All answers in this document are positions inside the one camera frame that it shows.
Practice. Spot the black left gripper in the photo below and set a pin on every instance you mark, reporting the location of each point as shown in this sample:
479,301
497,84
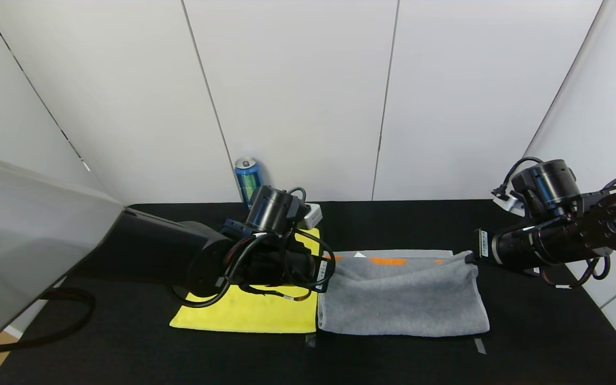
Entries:
322,270

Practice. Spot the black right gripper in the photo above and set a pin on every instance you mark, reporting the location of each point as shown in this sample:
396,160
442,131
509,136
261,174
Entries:
483,245

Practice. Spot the small grey tape marker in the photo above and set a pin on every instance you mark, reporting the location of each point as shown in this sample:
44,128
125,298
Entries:
310,340
479,345

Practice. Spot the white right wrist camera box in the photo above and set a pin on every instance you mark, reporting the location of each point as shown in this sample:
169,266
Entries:
506,204

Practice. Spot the black fabric table cover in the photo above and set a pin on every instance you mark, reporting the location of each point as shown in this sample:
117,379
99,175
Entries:
393,363

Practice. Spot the yellow microfiber towel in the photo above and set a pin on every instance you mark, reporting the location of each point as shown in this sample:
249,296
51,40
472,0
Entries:
254,313

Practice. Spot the grey terry towel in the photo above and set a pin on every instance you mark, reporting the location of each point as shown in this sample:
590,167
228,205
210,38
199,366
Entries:
404,305

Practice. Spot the blue drink can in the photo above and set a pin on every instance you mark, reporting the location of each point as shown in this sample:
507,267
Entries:
246,179

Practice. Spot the grey and black left robot arm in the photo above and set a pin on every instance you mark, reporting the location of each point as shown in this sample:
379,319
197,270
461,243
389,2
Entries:
30,240

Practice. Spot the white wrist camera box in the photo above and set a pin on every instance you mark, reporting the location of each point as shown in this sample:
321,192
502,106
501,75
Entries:
313,216
506,204

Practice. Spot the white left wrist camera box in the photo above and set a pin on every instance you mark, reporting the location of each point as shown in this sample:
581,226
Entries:
313,216

